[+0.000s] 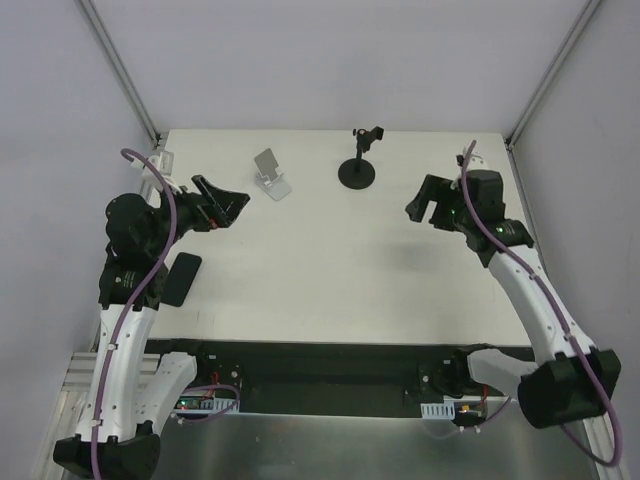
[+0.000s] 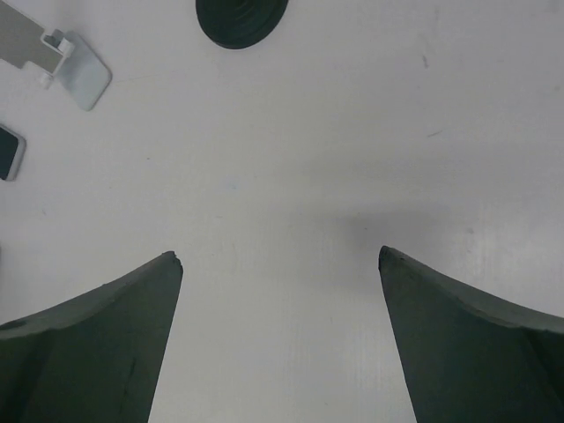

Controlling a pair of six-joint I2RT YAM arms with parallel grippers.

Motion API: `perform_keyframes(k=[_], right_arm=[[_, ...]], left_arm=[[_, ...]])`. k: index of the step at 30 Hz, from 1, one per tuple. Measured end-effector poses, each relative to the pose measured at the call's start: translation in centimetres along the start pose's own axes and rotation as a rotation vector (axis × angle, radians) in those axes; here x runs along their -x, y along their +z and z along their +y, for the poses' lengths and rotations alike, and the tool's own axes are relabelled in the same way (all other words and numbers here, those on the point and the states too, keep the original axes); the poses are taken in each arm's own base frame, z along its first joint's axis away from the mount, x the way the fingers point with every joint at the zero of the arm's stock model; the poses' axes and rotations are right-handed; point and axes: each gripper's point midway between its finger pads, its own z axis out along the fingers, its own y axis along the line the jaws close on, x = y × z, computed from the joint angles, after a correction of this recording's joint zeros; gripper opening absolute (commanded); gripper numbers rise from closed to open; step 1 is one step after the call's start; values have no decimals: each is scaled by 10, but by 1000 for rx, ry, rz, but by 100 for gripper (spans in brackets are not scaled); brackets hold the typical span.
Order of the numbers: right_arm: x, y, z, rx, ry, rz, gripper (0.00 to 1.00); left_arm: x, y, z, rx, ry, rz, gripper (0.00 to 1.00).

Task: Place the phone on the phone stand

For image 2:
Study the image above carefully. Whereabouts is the black round-base phone stand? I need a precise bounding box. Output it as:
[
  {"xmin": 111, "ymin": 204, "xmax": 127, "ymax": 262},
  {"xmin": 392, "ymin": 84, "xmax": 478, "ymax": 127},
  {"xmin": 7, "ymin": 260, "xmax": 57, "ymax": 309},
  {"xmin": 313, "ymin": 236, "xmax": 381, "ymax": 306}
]
[{"xmin": 196, "ymin": 0, "xmax": 289, "ymax": 49}]

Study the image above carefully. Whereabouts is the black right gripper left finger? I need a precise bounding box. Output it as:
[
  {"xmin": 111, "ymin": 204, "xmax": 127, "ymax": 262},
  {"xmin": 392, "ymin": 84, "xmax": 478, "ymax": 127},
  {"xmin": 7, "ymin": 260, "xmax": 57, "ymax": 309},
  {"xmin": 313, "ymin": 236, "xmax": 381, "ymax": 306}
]
[{"xmin": 1, "ymin": 251, "xmax": 183, "ymax": 422}]

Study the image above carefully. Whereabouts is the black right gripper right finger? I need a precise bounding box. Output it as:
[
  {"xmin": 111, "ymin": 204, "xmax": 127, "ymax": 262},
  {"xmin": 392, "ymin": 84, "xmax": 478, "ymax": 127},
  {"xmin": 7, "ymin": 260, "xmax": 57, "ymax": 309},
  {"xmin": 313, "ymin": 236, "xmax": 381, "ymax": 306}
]
[{"xmin": 378, "ymin": 246, "xmax": 563, "ymax": 422}]

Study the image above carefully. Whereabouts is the silver folding phone stand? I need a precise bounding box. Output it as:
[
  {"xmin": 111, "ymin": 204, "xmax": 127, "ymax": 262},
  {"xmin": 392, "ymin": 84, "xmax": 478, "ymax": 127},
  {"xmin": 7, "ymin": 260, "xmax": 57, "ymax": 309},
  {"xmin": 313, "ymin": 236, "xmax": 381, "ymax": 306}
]
[{"xmin": 1, "ymin": 1, "xmax": 112, "ymax": 111}]

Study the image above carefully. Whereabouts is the white-edged black smartphone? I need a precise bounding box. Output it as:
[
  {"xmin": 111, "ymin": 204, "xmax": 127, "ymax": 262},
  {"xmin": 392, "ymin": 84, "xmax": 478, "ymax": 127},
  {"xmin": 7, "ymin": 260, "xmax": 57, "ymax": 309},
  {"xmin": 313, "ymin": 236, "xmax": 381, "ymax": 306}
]
[{"xmin": 0, "ymin": 125, "xmax": 26, "ymax": 182}]

